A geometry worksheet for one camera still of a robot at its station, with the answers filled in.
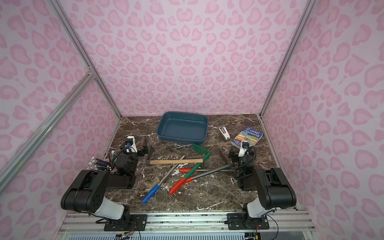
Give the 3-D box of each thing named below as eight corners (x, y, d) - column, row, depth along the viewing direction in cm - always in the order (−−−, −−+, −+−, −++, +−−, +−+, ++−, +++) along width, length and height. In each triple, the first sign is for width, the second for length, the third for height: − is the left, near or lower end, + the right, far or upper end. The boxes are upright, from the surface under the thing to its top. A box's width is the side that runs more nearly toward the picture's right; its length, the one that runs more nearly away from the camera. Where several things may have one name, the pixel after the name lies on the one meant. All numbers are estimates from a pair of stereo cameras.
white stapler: (225, 140, 107) (226, 138, 105) (218, 130, 113) (219, 128, 111) (231, 138, 108) (232, 136, 106) (224, 128, 114) (225, 126, 112)
